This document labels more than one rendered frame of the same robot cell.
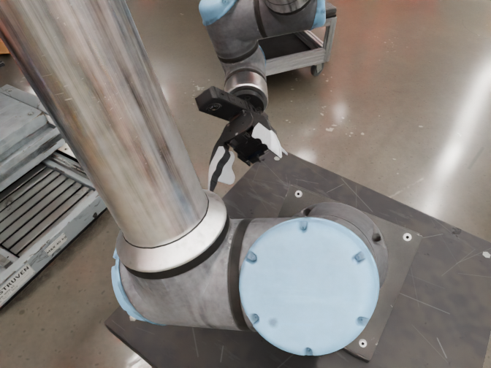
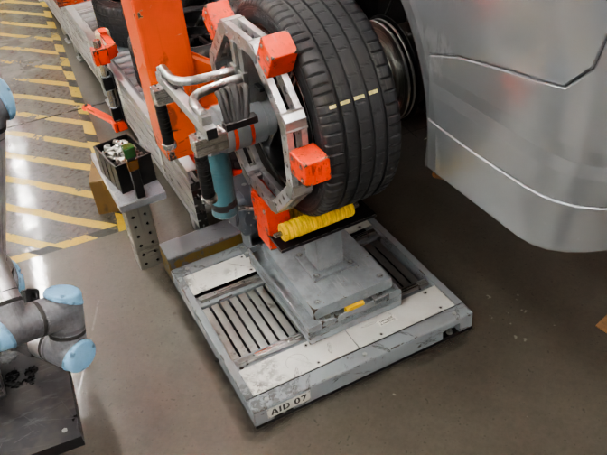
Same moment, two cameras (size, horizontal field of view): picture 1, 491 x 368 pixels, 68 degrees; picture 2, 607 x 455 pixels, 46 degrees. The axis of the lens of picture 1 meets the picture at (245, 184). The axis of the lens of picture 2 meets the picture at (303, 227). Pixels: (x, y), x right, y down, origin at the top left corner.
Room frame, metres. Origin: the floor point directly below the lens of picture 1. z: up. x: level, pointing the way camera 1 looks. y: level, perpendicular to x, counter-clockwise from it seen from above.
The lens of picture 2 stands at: (2.02, -0.67, 1.85)
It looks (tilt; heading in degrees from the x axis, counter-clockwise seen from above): 37 degrees down; 127
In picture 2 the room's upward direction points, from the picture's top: 6 degrees counter-clockwise
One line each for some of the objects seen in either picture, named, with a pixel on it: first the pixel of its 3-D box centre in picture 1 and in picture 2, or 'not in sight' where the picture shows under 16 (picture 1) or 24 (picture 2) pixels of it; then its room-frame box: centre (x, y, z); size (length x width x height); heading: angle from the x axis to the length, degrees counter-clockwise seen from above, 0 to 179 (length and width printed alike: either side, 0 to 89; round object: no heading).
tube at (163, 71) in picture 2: not in sight; (195, 59); (0.67, 0.71, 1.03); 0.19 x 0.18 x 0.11; 60
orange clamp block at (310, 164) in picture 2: not in sight; (309, 164); (1.09, 0.61, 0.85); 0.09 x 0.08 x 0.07; 150
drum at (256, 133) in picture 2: not in sight; (235, 125); (0.78, 0.70, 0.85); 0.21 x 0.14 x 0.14; 60
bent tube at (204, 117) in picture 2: not in sight; (221, 85); (0.84, 0.61, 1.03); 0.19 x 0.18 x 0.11; 60
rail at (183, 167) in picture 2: not in sight; (118, 80); (-0.78, 1.60, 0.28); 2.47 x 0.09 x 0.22; 150
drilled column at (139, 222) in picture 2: not in sight; (138, 218); (0.09, 0.81, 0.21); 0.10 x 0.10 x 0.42; 60
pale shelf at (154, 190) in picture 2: not in sight; (126, 174); (0.12, 0.79, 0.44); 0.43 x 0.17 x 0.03; 150
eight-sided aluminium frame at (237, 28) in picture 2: not in sight; (257, 117); (0.82, 0.76, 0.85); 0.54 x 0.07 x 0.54; 150
